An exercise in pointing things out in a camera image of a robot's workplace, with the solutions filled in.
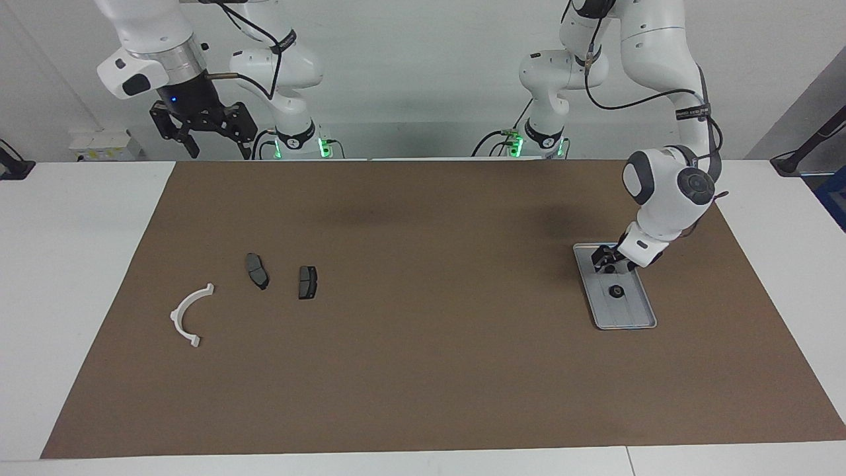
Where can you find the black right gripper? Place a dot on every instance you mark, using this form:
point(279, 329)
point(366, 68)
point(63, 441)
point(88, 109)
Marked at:
point(195, 99)

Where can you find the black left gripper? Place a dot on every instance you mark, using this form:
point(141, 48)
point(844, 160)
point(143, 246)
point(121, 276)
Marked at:
point(621, 252)

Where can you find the small black bearing gear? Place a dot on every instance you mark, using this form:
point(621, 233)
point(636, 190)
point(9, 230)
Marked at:
point(615, 291)

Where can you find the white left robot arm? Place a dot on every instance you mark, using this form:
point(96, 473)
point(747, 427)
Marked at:
point(661, 39)

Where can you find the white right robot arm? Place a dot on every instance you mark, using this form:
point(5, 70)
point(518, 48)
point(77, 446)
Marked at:
point(152, 26)

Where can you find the silver metal tray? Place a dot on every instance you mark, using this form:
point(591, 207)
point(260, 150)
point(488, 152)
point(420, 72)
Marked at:
point(631, 312)

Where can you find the white box with yellow marks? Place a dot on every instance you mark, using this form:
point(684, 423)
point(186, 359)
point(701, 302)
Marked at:
point(106, 142)

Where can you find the curved dark brake pad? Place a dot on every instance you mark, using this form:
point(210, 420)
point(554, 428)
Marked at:
point(256, 271)

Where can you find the rectangular dark brake pad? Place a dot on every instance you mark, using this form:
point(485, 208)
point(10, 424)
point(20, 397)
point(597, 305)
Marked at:
point(307, 283)

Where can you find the black stand leg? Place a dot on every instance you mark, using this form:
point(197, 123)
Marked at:
point(790, 162)

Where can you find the brown table mat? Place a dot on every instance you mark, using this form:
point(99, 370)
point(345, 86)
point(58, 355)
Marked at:
point(429, 370)

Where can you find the blue crate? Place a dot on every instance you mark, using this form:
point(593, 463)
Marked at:
point(834, 198)

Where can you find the white curved plastic bracket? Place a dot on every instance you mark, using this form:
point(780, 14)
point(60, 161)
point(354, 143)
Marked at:
point(175, 316)

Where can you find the black clamp mount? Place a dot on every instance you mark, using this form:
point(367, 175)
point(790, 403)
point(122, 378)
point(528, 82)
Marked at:
point(14, 168)

